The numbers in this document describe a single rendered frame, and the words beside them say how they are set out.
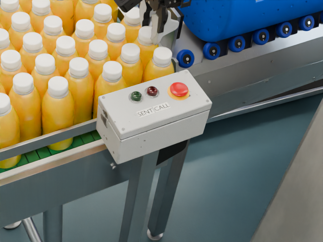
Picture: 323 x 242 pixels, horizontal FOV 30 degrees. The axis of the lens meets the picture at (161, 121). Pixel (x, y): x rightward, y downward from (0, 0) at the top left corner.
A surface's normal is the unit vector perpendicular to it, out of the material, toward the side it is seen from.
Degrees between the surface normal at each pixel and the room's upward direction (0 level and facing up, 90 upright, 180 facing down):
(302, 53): 70
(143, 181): 90
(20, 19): 0
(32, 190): 90
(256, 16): 93
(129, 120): 0
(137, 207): 90
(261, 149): 0
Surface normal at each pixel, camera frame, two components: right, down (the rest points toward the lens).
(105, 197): 0.13, -0.63
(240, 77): 0.50, 0.46
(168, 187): 0.47, 0.72
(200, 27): -0.87, 0.29
